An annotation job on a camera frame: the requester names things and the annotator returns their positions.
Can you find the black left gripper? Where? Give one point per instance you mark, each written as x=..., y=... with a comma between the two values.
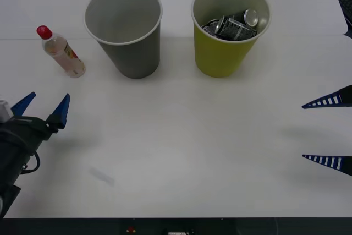
x=30, y=129

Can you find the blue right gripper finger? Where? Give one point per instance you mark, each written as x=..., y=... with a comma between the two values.
x=334, y=100
x=332, y=162

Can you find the clear bottle with red cap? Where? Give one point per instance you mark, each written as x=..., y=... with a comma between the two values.
x=64, y=53

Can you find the dark robot base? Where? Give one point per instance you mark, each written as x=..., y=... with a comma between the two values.
x=82, y=226

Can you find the silver and black left arm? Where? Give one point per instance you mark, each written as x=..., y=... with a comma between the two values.
x=11, y=158

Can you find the grey plastic bin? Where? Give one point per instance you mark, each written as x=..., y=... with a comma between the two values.
x=132, y=53

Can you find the black can with silver top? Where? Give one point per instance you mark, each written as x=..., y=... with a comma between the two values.
x=248, y=17

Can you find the yellow-green plastic bin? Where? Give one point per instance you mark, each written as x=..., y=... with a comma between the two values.
x=220, y=56

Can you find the black can with white print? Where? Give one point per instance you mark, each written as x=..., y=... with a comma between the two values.
x=233, y=29

